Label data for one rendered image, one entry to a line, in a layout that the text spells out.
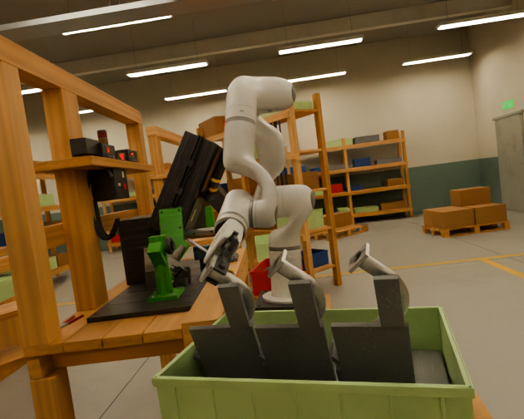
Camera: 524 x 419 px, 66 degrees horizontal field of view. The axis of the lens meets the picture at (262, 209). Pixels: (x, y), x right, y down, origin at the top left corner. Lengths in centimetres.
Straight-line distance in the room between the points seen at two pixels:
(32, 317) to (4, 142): 60
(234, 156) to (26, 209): 78
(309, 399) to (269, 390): 8
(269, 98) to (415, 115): 1038
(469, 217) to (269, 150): 667
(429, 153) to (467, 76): 215
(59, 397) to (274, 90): 128
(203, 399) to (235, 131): 67
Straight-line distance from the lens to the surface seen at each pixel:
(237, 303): 89
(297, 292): 81
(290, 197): 145
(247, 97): 118
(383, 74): 1157
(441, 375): 108
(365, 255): 78
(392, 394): 81
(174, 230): 204
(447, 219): 765
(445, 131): 1176
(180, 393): 94
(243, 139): 112
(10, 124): 161
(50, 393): 171
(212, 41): 955
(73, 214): 193
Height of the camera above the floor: 134
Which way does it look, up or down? 4 degrees down
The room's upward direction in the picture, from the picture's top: 7 degrees counter-clockwise
